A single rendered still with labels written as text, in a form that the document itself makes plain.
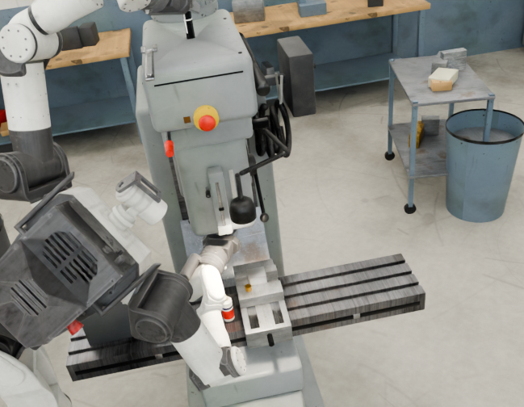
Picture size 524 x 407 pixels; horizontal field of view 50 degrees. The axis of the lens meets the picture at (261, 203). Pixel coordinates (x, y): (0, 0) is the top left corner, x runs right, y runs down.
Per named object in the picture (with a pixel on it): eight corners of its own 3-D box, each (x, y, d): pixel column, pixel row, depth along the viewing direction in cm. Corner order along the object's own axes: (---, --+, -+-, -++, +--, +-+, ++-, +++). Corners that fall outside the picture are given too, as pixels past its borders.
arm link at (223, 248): (239, 231, 175) (228, 255, 165) (243, 255, 180) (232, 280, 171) (202, 228, 178) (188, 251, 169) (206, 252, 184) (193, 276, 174)
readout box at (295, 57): (320, 114, 186) (316, 52, 175) (293, 118, 186) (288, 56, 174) (306, 91, 203) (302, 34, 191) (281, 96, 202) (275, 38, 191)
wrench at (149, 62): (159, 80, 122) (158, 76, 121) (141, 82, 121) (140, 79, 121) (157, 47, 142) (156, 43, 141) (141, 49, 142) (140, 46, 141)
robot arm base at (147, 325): (161, 355, 132) (175, 330, 124) (111, 330, 131) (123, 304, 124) (184, 308, 143) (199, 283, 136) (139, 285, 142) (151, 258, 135)
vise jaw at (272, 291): (284, 300, 189) (282, 291, 187) (241, 308, 188) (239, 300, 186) (280, 288, 194) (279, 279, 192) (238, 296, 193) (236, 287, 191)
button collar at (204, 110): (220, 129, 135) (216, 106, 132) (195, 133, 134) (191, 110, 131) (220, 125, 137) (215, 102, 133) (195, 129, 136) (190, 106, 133)
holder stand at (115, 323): (153, 332, 193) (140, 289, 182) (89, 346, 191) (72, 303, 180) (153, 308, 203) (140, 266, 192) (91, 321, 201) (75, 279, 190)
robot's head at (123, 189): (136, 220, 133) (160, 206, 130) (109, 200, 128) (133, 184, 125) (139, 203, 137) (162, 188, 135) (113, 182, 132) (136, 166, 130)
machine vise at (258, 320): (293, 340, 183) (291, 316, 177) (248, 349, 182) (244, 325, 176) (274, 272, 212) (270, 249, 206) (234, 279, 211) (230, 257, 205)
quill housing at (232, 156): (259, 228, 171) (246, 134, 154) (192, 241, 169) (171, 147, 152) (249, 195, 187) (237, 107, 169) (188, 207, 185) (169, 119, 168)
